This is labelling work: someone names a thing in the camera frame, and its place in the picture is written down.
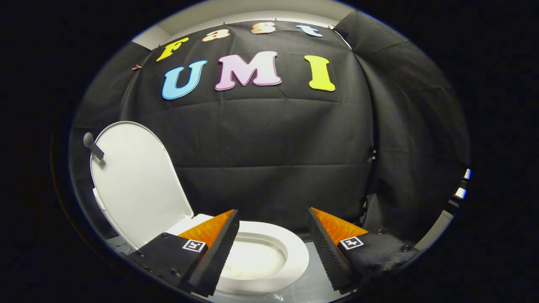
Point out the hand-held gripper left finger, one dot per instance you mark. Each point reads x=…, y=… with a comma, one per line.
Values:
x=219, y=252

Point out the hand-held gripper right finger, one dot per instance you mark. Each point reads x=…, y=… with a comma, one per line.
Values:
x=326, y=252

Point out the white toilet lid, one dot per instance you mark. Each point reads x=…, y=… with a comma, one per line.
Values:
x=139, y=181

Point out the white ceramic toilet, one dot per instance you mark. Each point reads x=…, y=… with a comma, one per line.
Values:
x=252, y=261

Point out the grey board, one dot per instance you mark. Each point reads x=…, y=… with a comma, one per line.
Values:
x=436, y=229

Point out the black backdrop cloth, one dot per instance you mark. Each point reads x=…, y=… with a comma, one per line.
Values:
x=261, y=139

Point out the white and black striped object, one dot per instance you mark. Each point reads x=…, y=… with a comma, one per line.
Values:
x=461, y=191

